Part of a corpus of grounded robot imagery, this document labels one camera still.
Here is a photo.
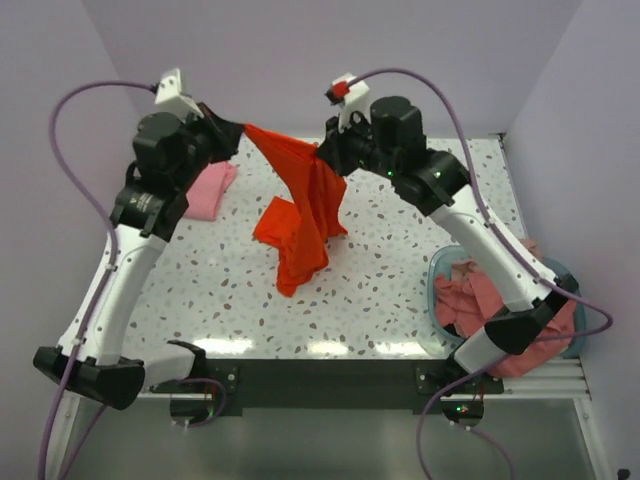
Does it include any orange t shirt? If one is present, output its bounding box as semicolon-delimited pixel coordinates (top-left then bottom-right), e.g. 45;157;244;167
244;124;347;297

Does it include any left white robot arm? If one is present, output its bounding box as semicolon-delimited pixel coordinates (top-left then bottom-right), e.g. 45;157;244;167
33;103;244;410

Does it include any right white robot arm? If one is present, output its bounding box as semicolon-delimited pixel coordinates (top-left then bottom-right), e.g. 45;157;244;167
317;96;578;373

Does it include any folded pink t shirt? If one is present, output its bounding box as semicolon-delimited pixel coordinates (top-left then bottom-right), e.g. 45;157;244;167
184;161;237;221

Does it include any light blue plastic basket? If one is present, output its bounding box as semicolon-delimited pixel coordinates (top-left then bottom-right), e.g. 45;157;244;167
427;239;586;359

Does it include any dusty rose t shirt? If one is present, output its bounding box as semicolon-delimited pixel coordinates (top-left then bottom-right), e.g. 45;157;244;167
427;245;585;378

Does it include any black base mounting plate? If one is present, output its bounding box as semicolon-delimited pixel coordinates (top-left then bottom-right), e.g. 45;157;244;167
149;358;504;417

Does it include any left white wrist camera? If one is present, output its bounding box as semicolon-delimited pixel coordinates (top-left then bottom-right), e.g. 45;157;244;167
154;68;203;121

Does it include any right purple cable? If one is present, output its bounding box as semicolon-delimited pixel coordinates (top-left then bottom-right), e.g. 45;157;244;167
349;67;614;480

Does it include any purple cable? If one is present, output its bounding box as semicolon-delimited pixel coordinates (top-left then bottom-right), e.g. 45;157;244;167
38;81;161;480
349;67;614;480

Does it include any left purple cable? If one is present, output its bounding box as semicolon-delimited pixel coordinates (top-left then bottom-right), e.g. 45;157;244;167
38;81;161;480

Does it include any aluminium frame rail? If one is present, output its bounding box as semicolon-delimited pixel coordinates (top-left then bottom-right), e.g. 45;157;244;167
134;357;587;401

